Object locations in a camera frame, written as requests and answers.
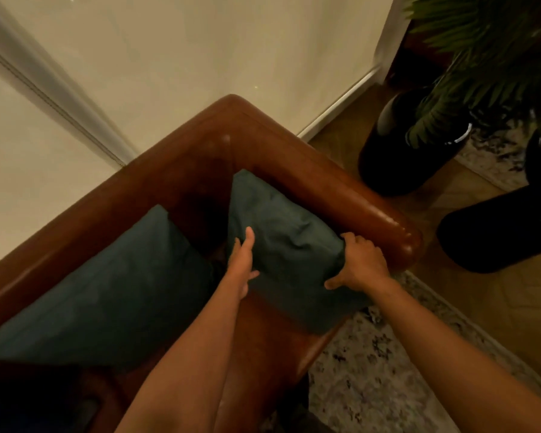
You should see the white wall corner trim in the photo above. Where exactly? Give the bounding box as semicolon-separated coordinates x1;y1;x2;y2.
0;0;138;167

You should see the white skirting board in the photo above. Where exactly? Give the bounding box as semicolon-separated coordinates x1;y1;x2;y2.
298;65;384;142

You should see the brown leather sofa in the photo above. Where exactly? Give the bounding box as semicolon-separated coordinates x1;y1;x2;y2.
0;94;423;433

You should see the black round side table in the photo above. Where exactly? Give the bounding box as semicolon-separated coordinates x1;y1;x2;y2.
436;117;541;274

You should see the small dark green cushion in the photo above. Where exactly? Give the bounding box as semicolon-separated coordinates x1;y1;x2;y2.
228;169;372;334

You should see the black glossy plant pot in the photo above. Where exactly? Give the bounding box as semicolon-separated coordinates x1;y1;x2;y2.
358;88;473;197

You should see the patterned grey rug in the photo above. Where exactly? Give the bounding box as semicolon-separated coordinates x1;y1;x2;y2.
259;126;541;433

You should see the person's right forearm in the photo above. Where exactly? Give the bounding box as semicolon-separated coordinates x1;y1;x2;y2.
365;277;541;433

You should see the person's right hand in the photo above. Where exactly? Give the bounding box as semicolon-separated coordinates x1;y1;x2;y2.
324;232;391;294

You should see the green potted palm plant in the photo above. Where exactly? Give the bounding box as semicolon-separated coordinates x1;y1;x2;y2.
403;0;541;149

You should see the large dark green cushion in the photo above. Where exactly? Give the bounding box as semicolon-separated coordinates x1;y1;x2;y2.
0;204;215;370

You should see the person's left hand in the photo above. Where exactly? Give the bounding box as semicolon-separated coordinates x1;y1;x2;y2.
226;226;260;301

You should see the person's left forearm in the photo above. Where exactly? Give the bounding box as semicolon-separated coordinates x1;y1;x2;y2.
115;275;244;433

